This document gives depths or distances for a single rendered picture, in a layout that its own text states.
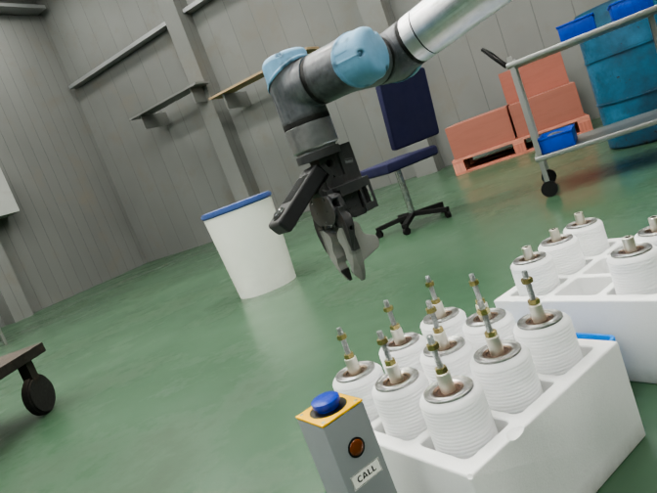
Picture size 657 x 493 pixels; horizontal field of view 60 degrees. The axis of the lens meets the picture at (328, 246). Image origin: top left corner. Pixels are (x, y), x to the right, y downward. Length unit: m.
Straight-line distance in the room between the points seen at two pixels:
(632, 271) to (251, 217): 2.55
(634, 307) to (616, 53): 3.16
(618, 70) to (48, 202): 8.89
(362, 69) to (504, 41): 6.67
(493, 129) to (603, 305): 4.94
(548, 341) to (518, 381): 0.10
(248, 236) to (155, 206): 7.51
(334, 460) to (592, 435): 0.44
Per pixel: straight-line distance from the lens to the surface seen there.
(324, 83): 0.83
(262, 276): 3.49
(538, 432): 0.91
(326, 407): 0.78
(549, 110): 6.10
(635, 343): 1.27
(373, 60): 0.80
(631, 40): 4.24
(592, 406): 1.02
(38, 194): 10.68
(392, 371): 0.95
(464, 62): 7.56
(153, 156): 10.62
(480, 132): 6.11
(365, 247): 0.88
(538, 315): 1.01
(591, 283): 1.40
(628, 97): 4.28
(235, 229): 3.44
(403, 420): 0.94
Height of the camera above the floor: 0.63
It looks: 8 degrees down
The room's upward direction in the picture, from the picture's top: 21 degrees counter-clockwise
